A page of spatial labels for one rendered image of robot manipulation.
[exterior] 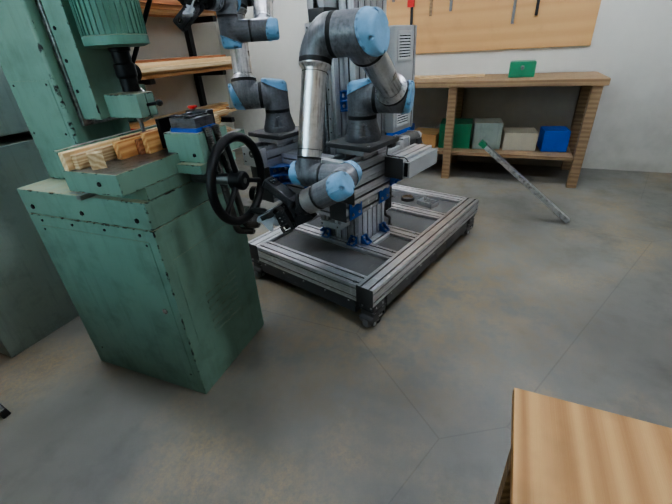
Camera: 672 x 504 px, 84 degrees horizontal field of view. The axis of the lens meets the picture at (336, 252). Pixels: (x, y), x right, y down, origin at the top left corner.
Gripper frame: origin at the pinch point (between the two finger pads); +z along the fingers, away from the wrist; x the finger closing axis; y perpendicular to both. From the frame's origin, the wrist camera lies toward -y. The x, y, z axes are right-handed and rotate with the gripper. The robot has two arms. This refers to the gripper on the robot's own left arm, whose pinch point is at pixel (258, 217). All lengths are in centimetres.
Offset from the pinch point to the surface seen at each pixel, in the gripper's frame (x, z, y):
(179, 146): -3.4, 8.5, -30.7
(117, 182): -26.7, 10.1, -28.3
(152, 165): -14.4, 10.3, -28.9
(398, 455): -21, -15, 85
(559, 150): 283, -69, 102
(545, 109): 328, -68, 73
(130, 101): -3, 16, -49
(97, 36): -7, 7, -64
